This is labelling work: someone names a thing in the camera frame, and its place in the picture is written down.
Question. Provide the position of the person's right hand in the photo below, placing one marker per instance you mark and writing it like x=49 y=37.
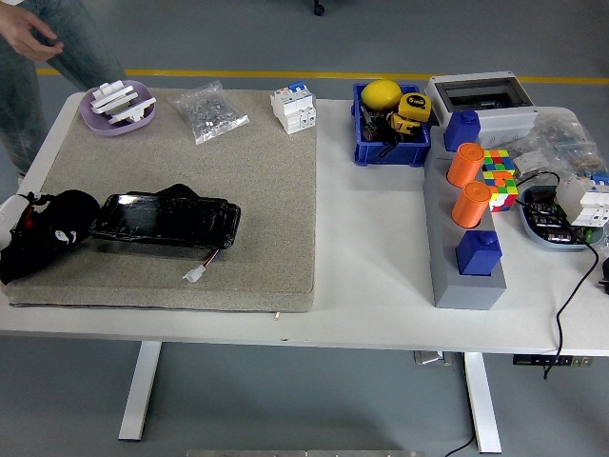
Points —
x=26 y=35

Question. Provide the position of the purple bowl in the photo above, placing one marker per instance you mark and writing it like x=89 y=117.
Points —
x=95 y=125

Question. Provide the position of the yellow ball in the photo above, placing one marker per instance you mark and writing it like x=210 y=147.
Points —
x=380 y=94

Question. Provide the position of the blue plastic bin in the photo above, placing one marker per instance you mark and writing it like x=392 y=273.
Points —
x=390 y=154

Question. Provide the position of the dark screwdriver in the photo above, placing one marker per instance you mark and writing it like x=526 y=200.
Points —
x=368 y=125

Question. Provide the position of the yellow tape measure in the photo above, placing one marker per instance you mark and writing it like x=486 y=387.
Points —
x=415 y=107

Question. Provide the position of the blue square block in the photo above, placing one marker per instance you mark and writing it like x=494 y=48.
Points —
x=476 y=257
x=460 y=131

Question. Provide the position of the grey-blue bowl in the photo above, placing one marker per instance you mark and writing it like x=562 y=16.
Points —
x=533 y=234

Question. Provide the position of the black chair caster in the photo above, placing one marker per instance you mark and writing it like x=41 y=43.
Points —
x=319 y=8

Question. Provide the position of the white breaker block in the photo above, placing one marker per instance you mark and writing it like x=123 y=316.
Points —
x=587 y=202

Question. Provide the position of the white table leg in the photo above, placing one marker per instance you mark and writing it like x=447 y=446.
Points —
x=483 y=404
x=140 y=390

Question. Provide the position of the grey distribution box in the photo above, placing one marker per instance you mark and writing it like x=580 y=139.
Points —
x=504 y=119

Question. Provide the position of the black capacitor board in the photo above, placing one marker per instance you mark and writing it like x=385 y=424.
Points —
x=547 y=214

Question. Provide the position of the grey shape sorter base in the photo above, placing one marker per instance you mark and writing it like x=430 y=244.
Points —
x=468 y=292

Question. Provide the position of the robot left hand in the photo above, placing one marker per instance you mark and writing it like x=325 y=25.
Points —
x=12 y=214

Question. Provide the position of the orange cylinder block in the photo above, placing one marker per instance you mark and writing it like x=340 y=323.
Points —
x=470 y=207
x=464 y=166

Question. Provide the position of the white plastic clip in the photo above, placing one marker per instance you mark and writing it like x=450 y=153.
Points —
x=135 y=108
x=111 y=97

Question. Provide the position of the black plug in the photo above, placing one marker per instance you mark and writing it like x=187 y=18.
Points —
x=605 y=271

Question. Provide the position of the person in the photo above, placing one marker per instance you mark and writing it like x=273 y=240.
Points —
x=85 y=47

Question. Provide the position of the black table control panel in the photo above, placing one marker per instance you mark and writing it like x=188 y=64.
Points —
x=552 y=361

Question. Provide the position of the metal bracket under table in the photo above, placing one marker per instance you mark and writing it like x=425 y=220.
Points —
x=430 y=358

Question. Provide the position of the white breaker with blue switches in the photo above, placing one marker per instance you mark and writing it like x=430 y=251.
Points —
x=292 y=112

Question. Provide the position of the black battery panel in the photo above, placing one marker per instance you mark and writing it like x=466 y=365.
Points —
x=166 y=219

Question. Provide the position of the clear bag of electronic parts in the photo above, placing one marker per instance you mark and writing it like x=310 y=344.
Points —
x=561 y=138

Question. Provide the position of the yellow and black tool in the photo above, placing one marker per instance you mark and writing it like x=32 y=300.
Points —
x=403 y=125

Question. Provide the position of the colourful puzzle cube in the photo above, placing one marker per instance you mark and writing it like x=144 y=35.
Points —
x=499 y=162

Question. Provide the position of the clear bag of screws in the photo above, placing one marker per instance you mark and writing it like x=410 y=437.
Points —
x=209 y=114

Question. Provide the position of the grey-brown mat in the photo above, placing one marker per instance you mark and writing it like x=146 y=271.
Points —
x=238 y=166

